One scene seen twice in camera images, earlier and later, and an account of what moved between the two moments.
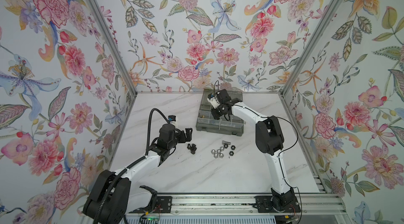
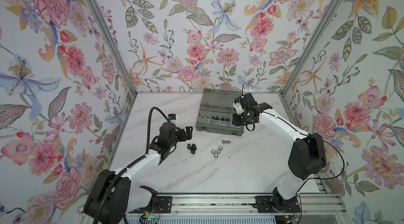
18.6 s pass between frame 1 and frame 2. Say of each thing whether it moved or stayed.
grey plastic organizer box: stayed
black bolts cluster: stayed
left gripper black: stayed
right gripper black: moved
